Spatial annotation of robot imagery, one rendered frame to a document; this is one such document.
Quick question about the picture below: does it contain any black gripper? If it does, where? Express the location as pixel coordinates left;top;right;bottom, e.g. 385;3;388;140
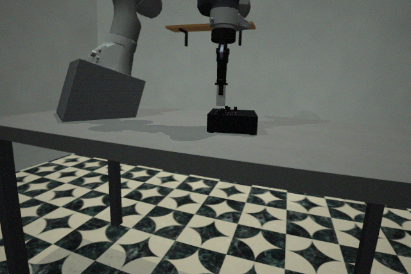
211;28;236;106

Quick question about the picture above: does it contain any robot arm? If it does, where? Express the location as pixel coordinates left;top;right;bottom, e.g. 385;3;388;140
87;0;250;76

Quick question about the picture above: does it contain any black lighting desk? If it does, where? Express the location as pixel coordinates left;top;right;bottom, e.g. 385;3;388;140
207;106;258;135

